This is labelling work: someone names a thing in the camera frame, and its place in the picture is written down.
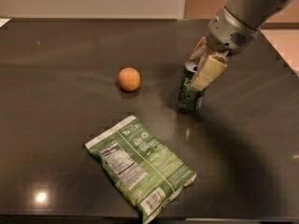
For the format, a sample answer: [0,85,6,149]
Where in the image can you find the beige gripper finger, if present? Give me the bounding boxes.
[190,53,227,91]
[189,36,214,63]

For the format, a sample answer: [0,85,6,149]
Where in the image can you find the green soda can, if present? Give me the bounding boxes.
[178,62,205,111]

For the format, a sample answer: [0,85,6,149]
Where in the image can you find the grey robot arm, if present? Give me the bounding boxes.
[189,0,293,91]

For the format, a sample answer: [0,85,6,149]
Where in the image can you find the green jalapeno chip bag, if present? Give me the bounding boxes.
[85,116,196,224]

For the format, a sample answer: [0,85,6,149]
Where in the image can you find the orange fruit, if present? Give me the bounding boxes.
[118,67,141,91]

